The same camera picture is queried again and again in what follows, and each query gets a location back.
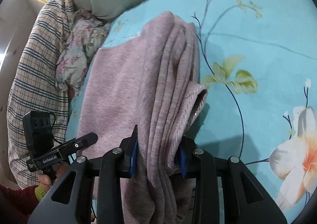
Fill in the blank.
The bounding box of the floral ruffled pillow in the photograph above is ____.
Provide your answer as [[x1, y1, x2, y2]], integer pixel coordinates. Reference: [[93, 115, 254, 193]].
[[56, 8, 111, 95]]

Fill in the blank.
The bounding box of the plaid quilt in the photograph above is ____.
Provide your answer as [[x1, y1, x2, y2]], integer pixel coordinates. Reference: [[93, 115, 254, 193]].
[[6, 0, 75, 190]]

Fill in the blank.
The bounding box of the person's left forearm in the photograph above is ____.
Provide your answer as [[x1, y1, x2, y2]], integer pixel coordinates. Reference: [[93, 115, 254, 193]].
[[0, 184, 50, 224]]

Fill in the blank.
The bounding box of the person's left hand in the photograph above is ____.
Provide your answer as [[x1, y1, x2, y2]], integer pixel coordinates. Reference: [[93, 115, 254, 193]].
[[38, 163, 70, 190]]

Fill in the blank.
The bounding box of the blue floral bedsheet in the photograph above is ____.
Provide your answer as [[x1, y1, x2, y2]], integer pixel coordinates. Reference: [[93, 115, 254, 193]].
[[67, 0, 317, 217]]

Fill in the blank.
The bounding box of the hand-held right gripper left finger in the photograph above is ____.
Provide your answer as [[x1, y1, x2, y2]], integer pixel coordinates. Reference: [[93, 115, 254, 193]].
[[27, 125, 139, 224]]

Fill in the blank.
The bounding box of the pink knit sweater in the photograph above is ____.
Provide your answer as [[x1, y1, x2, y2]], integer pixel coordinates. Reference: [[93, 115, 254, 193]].
[[75, 11, 208, 224]]

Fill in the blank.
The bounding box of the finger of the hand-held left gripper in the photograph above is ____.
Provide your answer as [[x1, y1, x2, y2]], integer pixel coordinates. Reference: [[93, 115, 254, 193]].
[[74, 133, 98, 151]]

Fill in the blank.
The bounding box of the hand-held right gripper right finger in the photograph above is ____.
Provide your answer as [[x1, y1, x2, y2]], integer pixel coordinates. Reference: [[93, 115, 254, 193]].
[[175, 136, 288, 224]]

